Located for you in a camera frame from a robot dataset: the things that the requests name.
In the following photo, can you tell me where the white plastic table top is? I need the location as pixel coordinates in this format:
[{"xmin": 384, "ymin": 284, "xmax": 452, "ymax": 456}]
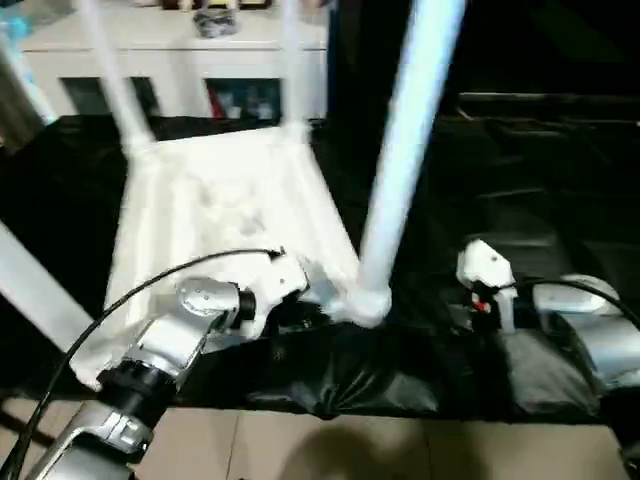
[{"xmin": 75, "ymin": 125, "xmax": 393, "ymax": 389}]

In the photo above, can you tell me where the white plastic table leg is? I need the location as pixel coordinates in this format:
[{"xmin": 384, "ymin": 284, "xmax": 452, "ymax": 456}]
[
  {"xmin": 275, "ymin": 0, "xmax": 310, "ymax": 137},
  {"xmin": 350, "ymin": 0, "xmax": 468, "ymax": 329},
  {"xmin": 78, "ymin": 0, "xmax": 157, "ymax": 151},
  {"xmin": 0, "ymin": 222, "xmax": 93, "ymax": 337}
]

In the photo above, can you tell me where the black plastic mat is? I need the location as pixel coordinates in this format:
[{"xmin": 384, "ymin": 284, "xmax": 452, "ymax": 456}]
[{"xmin": 0, "ymin": 112, "xmax": 640, "ymax": 421}]

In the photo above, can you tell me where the white sideboard with glass doors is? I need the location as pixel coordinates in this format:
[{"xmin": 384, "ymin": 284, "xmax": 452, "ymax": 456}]
[{"xmin": 20, "ymin": 0, "xmax": 331, "ymax": 121}]

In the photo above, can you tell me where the dark object on cabinet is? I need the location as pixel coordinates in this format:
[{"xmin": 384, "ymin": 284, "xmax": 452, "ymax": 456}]
[{"xmin": 193, "ymin": 8, "xmax": 241, "ymax": 40}]

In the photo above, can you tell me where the grey curtain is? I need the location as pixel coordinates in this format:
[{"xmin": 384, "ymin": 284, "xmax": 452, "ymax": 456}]
[{"xmin": 0, "ymin": 50, "xmax": 49, "ymax": 149}]

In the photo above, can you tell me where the blue lit device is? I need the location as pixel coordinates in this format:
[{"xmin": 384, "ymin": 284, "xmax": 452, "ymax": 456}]
[{"xmin": 0, "ymin": 10, "xmax": 31, "ymax": 53}]

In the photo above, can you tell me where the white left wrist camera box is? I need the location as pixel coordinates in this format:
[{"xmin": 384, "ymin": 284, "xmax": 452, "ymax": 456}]
[{"xmin": 250, "ymin": 252, "xmax": 314, "ymax": 337}]

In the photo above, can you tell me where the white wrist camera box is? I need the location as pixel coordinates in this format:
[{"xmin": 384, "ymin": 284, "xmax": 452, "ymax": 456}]
[
  {"xmin": 250, "ymin": 252, "xmax": 314, "ymax": 337},
  {"xmin": 455, "ymin": 238, "xmax": 517, "ymax": 333}
]

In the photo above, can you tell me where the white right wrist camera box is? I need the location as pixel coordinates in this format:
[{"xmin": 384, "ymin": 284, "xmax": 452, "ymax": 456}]
[{"xmin": 455, "ymin": 238, "xmax": 517, "ymax": 333}]

